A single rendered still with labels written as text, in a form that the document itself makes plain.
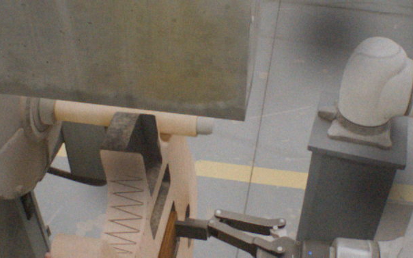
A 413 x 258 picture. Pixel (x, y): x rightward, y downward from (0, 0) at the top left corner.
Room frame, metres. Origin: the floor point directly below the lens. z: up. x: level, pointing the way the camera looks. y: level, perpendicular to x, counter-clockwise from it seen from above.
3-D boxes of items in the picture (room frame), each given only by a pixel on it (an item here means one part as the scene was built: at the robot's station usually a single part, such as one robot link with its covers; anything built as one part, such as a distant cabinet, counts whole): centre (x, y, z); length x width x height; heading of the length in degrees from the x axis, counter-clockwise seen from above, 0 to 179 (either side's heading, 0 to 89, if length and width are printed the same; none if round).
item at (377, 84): (1.17, -0.46, 0.87); 0.18 x 0.16 x 0.22; 75
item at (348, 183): (1.17, -0.45, 0.35); 0.28 x 0.28 x 0.70; 72
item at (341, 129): (1.18, -0.44, 0.73); 0.22 x 0.18 x 0.06; 72
